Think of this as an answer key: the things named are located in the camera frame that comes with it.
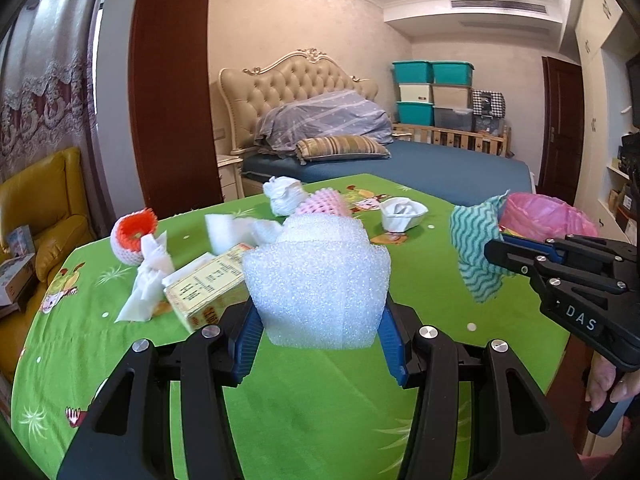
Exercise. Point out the blue bed mattress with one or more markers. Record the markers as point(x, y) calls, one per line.
point(450, 170)

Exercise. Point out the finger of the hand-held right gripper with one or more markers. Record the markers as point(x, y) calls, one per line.
point(505, 255)
point(590, 250)

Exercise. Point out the long white tissue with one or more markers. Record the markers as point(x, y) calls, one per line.
point(145, 280)

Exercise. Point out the teal wavy striped cloth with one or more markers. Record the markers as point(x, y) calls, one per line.
point(470, 255)

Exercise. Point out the grey striped duvet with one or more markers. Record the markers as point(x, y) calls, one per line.
point(325, 115)

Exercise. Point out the brown wooden door panel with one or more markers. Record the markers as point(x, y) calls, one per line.
point(172, 85)

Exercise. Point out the ceiling air vent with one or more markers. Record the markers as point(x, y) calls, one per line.
point(497, 6)

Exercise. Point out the yellow cardboard box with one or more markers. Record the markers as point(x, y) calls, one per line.
point(210, 285)

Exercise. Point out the yellow leather sofa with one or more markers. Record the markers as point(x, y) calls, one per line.
point(50, 210)

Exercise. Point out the cream nightstand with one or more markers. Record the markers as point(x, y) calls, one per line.
point(230, 180)

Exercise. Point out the person's right hand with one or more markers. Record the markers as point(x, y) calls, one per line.
point(597, 385)

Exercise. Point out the beige tufted headboard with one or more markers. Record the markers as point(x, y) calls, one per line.
point(295, 80)

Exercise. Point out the white foam sheet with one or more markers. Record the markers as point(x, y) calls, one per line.
point(315, 280)

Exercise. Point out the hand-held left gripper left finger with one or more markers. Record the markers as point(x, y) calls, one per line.
point(245, 350)

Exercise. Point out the crumpled white tissue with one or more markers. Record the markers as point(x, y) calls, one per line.
point(260, 232)

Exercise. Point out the teal storage box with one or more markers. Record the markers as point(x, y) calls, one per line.
point(412, 72)
point(416, 113)
point(452, 73)

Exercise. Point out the red and white foam net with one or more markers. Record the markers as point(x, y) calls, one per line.
point(127, 240)

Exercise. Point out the houndstooth fabric bag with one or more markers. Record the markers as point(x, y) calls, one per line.
point(489, 103)

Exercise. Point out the cardboard box on sofa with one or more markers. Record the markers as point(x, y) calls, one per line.
point(15, 270)

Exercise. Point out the white built-in wardrobe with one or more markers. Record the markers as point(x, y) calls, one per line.
point(600, 85)

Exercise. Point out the brown striped pillow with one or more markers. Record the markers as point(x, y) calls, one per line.
point(345, 147)

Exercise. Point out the beige storage box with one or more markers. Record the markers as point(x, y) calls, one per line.
point(452, 96)

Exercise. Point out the wooden crib rail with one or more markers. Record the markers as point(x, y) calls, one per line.
point(450, 137)

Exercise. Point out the grey clear storage box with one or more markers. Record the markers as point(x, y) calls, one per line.
point(453, 119)

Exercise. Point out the white storage box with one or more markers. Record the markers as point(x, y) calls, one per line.
point(416, 93)

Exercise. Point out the lace patterned curtain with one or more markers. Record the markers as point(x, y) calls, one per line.
point(45, 85)

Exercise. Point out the dark wooden room door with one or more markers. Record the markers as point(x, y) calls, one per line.
point(562, 125)

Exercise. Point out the pink lined trash bin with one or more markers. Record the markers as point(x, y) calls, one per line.
point(540, 217)

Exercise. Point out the crumpled white plastic bag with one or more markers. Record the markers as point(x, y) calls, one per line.
point(282, 195)

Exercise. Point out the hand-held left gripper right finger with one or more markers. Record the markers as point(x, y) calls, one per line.
point(395, 350)

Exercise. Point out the pink foam net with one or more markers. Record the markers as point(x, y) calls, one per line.
point(322, 205)

